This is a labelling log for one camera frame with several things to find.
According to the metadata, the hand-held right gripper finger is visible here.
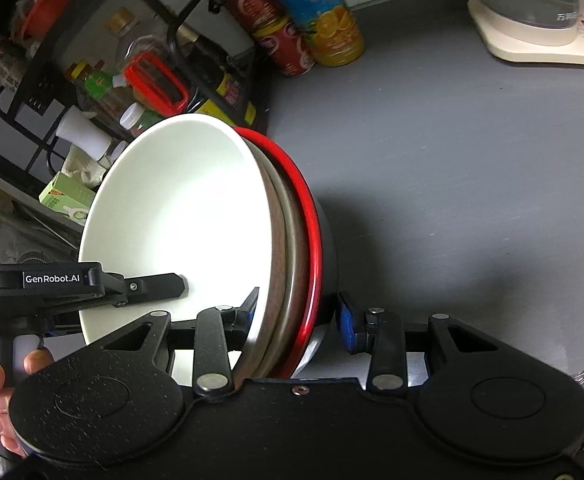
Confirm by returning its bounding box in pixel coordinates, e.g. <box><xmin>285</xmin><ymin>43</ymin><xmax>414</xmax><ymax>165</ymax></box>
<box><xmin>336</xmin><ymin>291</ymin><xmax>479</xmax><ymax>394</ymax></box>

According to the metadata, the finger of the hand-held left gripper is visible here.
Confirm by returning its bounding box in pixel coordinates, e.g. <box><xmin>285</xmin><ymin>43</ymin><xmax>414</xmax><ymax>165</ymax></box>
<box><xmin>121</xmin><ymin>272</ymin><xmax>188</xmax><ymax>307</ymax></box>

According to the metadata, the white bowl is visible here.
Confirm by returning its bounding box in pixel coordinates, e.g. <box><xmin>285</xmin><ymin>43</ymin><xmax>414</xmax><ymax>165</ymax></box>
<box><xmin>78</xmin><ymin>113</ymin><xmax>285</xmax><ymax>376</ymax></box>

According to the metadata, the red rimmed plate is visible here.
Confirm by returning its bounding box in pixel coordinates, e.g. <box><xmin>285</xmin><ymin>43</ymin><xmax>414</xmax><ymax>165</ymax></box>
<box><xmin>234</xmin><ymin>126</ymin><xmax>341</xmax><ymax>380</ymax></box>

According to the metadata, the pale green bowl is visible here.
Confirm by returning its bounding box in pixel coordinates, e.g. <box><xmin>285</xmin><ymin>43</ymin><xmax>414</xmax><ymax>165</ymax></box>
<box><xmin>254</xmin><ymin>152</ymin><xmax>310</xmax><ymax>378</ymax></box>

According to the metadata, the person's left hand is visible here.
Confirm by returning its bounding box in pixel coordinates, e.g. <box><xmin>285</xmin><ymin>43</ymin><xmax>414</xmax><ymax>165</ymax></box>
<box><xmin>0</xmin><ymin>349</ymin><xmax>56</xmax><ymax>457</ymax></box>

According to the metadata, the green carton box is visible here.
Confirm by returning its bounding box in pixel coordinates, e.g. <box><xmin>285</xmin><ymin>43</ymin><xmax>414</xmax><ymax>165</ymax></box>
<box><xmin>38</xmin><ymin>171</ymin><xmax>99</xmax><ymax>227</ymax></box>

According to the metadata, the crumpled white tissue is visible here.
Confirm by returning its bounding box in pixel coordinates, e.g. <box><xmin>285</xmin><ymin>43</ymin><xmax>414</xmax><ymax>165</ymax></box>
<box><xmin>61</xmin><ymin>144</ymin><xmax>124</xmax><ymax>187</ymax></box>

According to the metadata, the white-capped bottle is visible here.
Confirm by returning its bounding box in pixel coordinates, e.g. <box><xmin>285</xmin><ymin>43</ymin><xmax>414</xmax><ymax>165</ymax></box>
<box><xmin>54</xmin><ymin>106</ymin><xmax>116</xmax><ymax>162</ymax></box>

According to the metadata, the small white-capped jar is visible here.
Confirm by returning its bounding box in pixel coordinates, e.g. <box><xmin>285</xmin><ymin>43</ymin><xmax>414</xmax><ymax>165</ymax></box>
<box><xmin>118</xmin><ymin>102</ymin><xmax>164</xmax><ymax>137</ymax></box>

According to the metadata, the black metal rack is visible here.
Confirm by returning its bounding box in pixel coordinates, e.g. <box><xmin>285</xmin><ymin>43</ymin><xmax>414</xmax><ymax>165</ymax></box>
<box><xmin>0</xmin><ymin>0</ymin><xmax>273</xmax><ymax>181</ymax></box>

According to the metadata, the green-label bottle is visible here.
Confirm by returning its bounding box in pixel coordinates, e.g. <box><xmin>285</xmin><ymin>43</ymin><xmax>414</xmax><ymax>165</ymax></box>
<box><xmin>79</xmin><ymin>67</ymin><xmax>140</xmax><ymax>128</ymax></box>

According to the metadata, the dark sauce bottle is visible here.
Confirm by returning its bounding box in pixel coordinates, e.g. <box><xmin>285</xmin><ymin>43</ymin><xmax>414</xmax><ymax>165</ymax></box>
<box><xmin>176</xmin><ymin>24</ymin><xmax>258</xmax><ymax>127</ymax></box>

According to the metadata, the clear bottle with gold cap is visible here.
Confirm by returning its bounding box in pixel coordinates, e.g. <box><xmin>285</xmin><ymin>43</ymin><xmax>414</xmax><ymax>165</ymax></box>
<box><xmin>97</xmin><ymin>7</ymin><xmax>173</xmax><ymax>86</ymax></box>

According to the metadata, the red drink can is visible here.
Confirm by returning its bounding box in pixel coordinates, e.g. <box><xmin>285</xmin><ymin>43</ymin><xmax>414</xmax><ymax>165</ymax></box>
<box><xmin>212</xmin><ymin>0</ymin><xmax>279</xmax><ymax>36</ymax></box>
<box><xmin>251</xmin><ymin>15</ymin><xmax>318</xmax><ymax>78</ymax></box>

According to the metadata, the red plastic bag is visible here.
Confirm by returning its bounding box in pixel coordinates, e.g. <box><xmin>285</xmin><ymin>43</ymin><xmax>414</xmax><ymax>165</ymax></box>
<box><xmin>11</xmin><ymin>0</ymin><xmax>84</xmax><ymax>47</ymax></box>

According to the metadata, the orange juice bottle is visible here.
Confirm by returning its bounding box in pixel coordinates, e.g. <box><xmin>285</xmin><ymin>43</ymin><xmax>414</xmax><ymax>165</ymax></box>
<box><xmin>266</xmin><ymin>0</ymin><xmax>366</xmax><ymax>68</ymax></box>

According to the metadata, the beige kettle base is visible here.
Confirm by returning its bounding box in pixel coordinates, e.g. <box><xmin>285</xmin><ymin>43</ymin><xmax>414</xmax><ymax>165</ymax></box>
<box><xmin>467</xmin><ymin>0</ymin><xmax>584</xmax><ymax>69</ymax></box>

